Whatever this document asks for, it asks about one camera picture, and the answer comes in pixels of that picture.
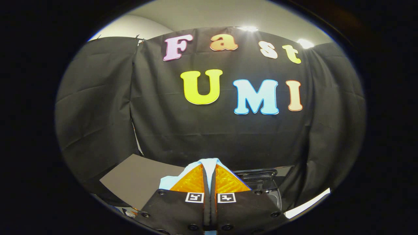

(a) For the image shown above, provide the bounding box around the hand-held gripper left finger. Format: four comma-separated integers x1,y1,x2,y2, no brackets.
132,163,211,234

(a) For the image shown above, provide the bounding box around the light blue polo shirt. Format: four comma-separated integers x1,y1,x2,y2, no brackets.
159,158,235,235

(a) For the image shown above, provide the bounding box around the grey cabinet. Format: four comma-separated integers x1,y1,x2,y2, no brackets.
100,154,185,211

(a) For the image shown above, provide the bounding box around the white sheet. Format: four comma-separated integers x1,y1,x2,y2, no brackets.
284,188,331,219

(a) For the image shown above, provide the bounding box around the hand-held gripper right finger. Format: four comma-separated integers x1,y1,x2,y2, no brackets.
209,163,289,234

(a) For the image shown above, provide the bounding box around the black backdrop cloth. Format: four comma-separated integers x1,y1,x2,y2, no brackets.
55,27,366,212

